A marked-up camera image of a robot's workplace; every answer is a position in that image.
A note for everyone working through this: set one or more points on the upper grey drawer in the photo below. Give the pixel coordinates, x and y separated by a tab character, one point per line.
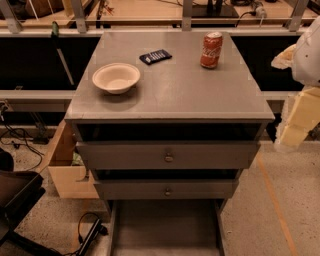
139	155

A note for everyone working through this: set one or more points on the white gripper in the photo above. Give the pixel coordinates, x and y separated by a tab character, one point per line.
307	61

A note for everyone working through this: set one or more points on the black power strip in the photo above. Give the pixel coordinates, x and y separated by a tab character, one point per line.
96	228

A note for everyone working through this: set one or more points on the grey drawer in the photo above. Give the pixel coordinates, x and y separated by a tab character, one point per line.
139	155
166	189

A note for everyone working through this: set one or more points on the dark blue snack packet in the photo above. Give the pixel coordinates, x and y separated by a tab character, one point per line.
155	57

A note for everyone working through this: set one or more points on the grey drawer cabinet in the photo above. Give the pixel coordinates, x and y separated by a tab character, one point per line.
174	101

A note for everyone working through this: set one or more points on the white paper bowl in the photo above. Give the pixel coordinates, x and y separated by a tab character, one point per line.
116	78

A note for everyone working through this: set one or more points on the red coke can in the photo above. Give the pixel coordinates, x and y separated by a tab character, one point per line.
212	45

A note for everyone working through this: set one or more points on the lower grey drawer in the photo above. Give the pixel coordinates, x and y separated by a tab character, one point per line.
166	189

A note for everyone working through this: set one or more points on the cardboard box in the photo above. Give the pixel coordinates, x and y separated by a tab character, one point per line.
71	180

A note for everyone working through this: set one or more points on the black chair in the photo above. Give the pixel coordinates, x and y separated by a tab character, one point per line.
19	192

